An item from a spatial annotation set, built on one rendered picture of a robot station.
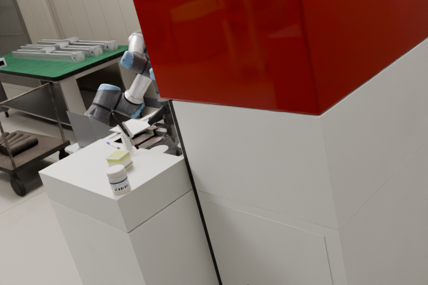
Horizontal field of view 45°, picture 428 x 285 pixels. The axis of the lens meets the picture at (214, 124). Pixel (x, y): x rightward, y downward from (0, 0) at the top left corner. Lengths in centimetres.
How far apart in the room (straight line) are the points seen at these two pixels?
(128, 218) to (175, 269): 35
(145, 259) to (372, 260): 86
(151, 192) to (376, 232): 85
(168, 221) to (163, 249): 12
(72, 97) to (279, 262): 373
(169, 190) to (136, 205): 16
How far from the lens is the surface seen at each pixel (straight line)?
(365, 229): 189
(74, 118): 292
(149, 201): 203
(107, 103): 292
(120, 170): 192
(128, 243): 204
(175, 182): 209
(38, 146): 501
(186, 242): 221
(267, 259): 206
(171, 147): 241
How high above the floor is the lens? 181
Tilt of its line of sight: 21 degrees down
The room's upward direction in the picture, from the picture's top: 14 degrees counter-clockwise
